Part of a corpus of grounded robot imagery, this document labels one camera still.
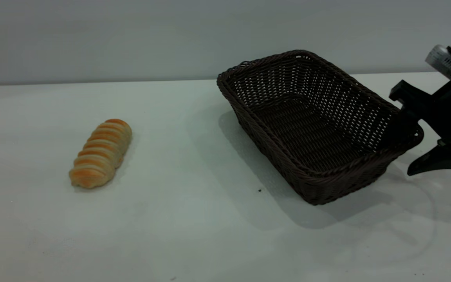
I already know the dark brown woven basket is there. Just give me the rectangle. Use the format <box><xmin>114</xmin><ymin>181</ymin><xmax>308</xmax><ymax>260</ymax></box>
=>
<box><xmin>216</xmin><ymin>50</ymin><xmax>424</xmax><ymax>206</ymax></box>

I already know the striped orange bread roll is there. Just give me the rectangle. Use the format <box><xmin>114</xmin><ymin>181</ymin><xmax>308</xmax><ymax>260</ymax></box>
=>
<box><xmin>69</xmin><ymin>119</ymin><xmax>133</xmax><ymax>189</ymax></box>

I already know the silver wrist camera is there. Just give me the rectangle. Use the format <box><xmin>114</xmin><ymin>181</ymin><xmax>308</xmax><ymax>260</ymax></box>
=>
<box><xmin>425</xmin><ymin>44</ymin><xmax>451</xmax><ymax>80</ymax></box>

